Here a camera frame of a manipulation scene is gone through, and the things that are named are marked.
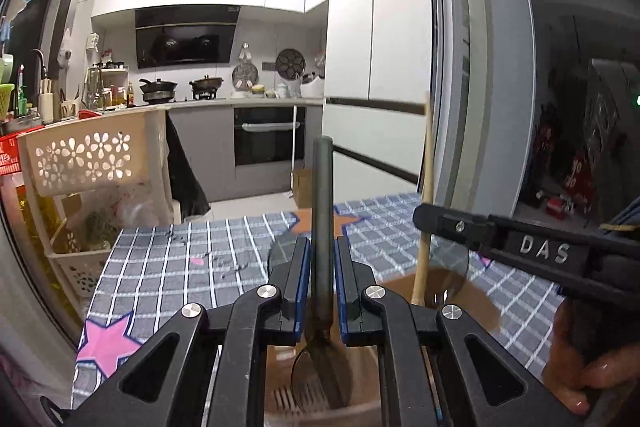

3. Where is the wooden chopstick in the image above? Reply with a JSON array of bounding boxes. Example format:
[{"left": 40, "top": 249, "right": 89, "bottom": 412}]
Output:
[{"left": 409, "top": 92, "right": 435, "bottom": 307}]

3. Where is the black spoon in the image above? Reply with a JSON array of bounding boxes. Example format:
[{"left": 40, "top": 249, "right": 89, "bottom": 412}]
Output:
[{"left": 291, "top": 136, "right": 352, "bottom": 414}]

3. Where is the person's right hand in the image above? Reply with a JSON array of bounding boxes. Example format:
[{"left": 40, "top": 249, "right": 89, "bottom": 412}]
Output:
[{"left": 541, "top": 299, "right": 640, "bottom": 416}]

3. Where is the beige utensil holder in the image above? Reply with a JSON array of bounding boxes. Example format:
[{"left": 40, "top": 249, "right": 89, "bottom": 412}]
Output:
[{"left": 262, "top": 262, "right": 500, "bottom": 426}]

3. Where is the checkered star tablecloth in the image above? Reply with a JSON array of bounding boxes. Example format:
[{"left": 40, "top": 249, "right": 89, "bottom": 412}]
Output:
[{"left": 86, "top": 193, "right": 561, "bottom": 375}]

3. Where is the black built-in oven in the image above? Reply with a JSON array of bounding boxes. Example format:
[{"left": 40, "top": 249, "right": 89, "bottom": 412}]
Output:
[{"left": 233, "top": 106, "right": 306, "bottom": 166}]

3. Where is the beige flower-cutout storage cart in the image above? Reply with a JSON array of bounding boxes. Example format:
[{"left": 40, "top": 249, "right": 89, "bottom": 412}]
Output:
[{"left": 17, "top": 107, "right": 181, "bottom": 314}]

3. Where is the dark cooking pot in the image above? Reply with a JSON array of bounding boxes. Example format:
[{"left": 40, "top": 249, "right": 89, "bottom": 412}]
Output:
[{"left": 189, "top": 76, "right": 224, "bottom": 101}]

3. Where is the black wok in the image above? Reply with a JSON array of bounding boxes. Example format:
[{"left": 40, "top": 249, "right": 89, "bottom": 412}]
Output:
[{"left": 139, "top": 78, "right": 177, "bottom": 104}]

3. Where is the black range hood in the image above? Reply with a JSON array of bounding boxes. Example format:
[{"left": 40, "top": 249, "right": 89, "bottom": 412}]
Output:
[{"left": 134, "top": 4, "right": 241, "bottom": 69}]

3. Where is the white refrigerator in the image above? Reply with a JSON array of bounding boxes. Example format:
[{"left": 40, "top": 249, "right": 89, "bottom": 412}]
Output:
[{"left": 322, "top": 0, "right": 434, "bottom": 202}]

